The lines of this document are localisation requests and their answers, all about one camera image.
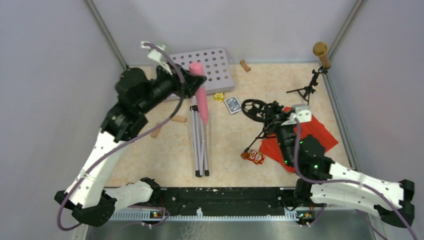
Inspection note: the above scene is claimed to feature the yellow owl toy block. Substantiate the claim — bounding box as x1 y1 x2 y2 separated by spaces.
213 92 225 101

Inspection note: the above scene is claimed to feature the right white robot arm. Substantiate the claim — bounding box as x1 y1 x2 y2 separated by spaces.
269 111 415 229

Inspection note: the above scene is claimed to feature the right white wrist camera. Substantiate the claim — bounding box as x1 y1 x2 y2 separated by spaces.
283 104 313 124

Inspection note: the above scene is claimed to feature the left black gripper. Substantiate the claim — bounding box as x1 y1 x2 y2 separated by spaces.
139 60 208 114

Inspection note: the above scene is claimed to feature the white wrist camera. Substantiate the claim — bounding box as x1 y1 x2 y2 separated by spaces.
283 104 313 124
140 41 173 75

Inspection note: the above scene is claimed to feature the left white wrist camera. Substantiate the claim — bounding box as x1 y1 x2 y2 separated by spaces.
140 41 173 75

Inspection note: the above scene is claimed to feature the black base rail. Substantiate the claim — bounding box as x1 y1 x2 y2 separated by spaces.
145 186 327 220

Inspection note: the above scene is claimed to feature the lilac music stand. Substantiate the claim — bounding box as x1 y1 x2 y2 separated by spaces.
170 47 235 178

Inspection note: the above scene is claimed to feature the tan wooden block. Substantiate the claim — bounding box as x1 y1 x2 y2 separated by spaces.
240 59 251 73

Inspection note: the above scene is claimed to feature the pink microphone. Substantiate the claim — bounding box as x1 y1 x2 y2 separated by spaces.
189 62 209 125

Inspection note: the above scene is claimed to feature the red owl toy block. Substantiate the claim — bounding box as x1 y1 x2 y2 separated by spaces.
247 149 265 165

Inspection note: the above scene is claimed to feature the red sheet music page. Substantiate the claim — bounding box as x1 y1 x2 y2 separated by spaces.
259 138 295 174
300 115 339 152

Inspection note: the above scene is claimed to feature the black tall microphone tripod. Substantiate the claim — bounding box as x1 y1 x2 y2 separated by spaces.
286 66 328 106

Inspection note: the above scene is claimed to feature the blue playing card box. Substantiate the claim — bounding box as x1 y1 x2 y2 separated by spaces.
224 96 242 115

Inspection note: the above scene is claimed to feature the beige wooden peg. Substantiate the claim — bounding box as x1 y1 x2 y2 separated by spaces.
150 127 161 139
171 115 187 123

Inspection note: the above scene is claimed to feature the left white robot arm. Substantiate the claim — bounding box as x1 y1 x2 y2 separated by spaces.
54 62 207 227

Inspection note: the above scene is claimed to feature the brown wooden cylinder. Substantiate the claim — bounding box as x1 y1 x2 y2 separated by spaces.
240 151 250 160

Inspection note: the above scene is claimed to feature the gold microphone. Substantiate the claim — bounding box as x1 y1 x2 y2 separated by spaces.
312 41 331 70

